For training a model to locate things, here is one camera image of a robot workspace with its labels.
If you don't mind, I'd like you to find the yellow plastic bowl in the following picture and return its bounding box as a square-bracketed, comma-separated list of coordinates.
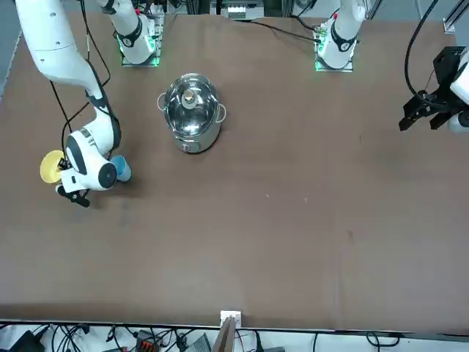
[39, 149, 74, 183]

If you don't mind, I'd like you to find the white post bracket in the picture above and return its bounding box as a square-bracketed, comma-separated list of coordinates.
[219, 310, 243, 328]

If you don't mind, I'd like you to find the thick black cable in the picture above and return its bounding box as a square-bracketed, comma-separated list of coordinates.
[78, 0, 111, 91]
[49, 78, 73, 162]
[405, 0, 440, 100]

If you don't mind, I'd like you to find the black power adapter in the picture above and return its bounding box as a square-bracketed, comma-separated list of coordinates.
[7, 329, 42, 352]

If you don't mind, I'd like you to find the red and black device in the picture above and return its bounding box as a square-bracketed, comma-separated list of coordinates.
[133, 329, 162, 351]

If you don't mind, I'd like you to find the thin black table cable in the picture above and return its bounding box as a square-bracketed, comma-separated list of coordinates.
[226, 16, 320, 42]

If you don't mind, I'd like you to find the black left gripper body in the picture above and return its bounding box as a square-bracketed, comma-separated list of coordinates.
[433, 46, 468, 97]

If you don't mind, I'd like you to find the white power strip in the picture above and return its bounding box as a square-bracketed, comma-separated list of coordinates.
[224, 0, 247, 18]

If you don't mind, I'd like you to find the aluminium frame rail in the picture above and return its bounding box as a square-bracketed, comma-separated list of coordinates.
[442, 0, 469, 34]

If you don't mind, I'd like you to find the glass pot lid with knob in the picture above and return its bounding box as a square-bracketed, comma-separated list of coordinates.
[163, 75, 220, 136]

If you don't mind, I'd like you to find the stainless steel pot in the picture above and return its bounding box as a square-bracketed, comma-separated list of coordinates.
[157, 73, 228, 155]

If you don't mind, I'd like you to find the aluminium profile post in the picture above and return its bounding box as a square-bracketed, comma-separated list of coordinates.
[214, 315, 237, 352]

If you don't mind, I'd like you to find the blue plastic cup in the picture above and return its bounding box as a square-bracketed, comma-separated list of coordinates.
[109, 155, 132, 183]

